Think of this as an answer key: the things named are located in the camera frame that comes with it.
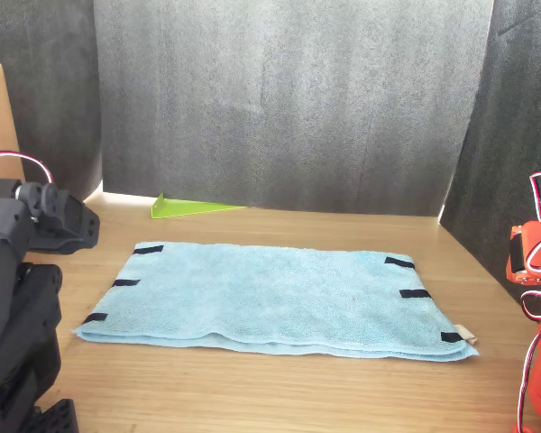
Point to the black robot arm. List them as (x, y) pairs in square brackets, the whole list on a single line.
[(13, 315)]

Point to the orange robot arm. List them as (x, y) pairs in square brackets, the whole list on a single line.
[(537, 236)]

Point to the light blue towel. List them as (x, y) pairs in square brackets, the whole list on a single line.
[(270, 297)]

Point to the dark grey foam panel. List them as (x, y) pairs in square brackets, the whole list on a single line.
[(49, 90), (293, 104), (514, 126)]

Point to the lime green plastic bracket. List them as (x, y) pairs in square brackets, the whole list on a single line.
[(180, 209)]

